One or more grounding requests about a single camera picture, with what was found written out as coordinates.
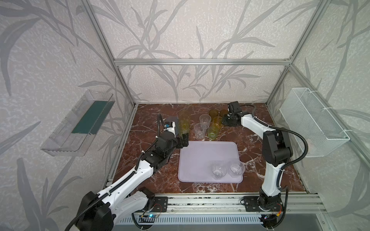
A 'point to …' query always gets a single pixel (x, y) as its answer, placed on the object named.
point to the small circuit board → (152, 215)
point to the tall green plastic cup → (183, 127)
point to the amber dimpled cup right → (223, 112)
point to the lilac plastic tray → (195, 162)
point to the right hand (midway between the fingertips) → (222, 120)
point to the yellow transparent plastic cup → (217, 121)
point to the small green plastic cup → (212, 133)
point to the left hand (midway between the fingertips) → (182, 134)
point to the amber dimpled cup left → (213, 112)
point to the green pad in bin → (93, 120)
